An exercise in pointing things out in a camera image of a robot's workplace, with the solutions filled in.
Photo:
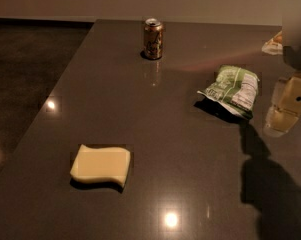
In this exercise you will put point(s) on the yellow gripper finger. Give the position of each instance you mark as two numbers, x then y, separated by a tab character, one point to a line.
281	115

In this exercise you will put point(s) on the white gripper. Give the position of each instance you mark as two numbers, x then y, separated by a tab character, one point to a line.
297	55

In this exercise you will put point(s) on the green jalapeno chip bag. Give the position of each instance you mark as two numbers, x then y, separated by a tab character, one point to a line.
235	89

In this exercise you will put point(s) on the yellow wavy sponge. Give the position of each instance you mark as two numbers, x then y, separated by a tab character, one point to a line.
100	165

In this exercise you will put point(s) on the clear snack wrapper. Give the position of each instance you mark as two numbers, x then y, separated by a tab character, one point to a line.
274	46

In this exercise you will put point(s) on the gold soda can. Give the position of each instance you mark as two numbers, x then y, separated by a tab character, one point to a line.
153	38

